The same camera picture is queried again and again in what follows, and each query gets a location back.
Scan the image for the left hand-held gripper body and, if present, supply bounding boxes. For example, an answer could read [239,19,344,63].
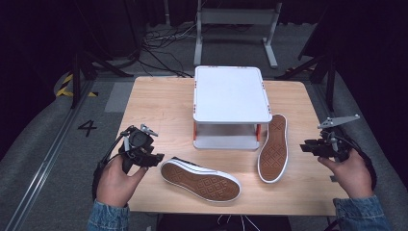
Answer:
[118,124,159,174]

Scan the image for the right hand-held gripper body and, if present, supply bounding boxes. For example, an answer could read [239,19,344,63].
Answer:
[317,114,361,163]

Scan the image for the black canvas sneaker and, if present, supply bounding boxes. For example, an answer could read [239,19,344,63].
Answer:
[257,114,289,185]
[160,156,242,204]

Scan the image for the white two-tier shoe rack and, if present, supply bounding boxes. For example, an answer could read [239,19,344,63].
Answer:
[191,65,273,151]

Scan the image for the person's right hand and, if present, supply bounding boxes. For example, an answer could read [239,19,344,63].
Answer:
[318,148,375,199]

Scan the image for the person's left hand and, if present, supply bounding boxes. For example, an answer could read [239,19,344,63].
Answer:
[96,155,149,208]

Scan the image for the black tripod stand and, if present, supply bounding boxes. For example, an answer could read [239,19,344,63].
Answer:
[274,52,339,113]
[70,49,135,110]

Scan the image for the yellow black hazard tape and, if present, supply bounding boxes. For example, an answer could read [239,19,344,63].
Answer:
[56,73,99,98]

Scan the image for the grey metal stand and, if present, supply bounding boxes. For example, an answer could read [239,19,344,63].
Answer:
[192,0,283,69]

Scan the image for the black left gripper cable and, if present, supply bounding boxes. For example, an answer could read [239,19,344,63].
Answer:
[91,125,134,201]

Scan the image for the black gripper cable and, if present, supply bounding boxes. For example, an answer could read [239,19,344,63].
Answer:
[340,134,378,191]
[91,125,134,201]

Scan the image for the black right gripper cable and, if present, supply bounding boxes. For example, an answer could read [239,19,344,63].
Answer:
[340,134,378,191]

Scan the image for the metal floor rail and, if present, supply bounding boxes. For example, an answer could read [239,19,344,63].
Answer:
[4,80,95,231]

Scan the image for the bundle of black floor cables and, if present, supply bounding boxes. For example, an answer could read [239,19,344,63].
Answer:
[139,22,197,79]

